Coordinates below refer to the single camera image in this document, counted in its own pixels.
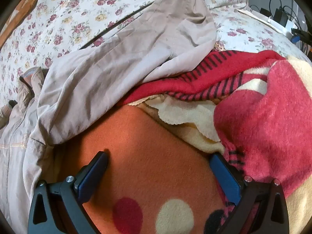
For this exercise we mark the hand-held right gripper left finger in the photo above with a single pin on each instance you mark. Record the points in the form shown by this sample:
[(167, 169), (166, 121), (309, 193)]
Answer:
[(93, 173)]

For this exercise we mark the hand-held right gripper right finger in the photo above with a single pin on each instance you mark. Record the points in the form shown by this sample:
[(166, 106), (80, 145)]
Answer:
[(225, 175)]

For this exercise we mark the beige jacket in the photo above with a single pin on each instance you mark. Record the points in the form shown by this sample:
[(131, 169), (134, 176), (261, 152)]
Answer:
[(146, 41)]

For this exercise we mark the red orange printed blanket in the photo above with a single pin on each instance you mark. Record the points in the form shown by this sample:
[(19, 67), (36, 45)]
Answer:
[(151, 156)]

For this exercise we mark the blue plug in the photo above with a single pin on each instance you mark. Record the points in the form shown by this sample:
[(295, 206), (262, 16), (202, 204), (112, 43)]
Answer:
[(296, 38)]

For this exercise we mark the floral bed sheet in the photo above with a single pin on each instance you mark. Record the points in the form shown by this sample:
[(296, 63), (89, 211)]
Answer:
[(73, 12)]

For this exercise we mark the white power strip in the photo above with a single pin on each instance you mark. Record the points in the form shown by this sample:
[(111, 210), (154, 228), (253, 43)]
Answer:
[(290, 25)]

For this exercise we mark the black charger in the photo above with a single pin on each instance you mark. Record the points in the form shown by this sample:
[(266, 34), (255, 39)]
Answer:
[(280, 15)]

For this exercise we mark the orange cushion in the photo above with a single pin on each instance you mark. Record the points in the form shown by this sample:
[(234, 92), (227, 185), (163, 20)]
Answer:
[(22, 14)]

